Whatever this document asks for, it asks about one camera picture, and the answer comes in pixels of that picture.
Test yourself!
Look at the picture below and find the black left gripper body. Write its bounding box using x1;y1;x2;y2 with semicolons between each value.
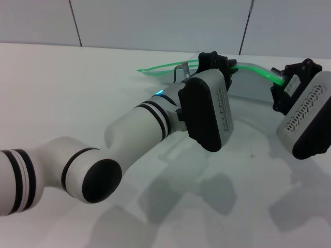
197;51;228;75

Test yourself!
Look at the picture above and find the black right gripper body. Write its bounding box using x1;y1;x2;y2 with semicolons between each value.
281;67;315;104

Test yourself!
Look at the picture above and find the clear green-zip document bag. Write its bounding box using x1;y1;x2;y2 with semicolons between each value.
136;53;288;104

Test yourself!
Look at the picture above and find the silver left wrist cable plug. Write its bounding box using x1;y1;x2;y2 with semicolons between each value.
172;61;192;83

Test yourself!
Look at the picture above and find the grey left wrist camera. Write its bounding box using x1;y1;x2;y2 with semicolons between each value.
177;69;235;153

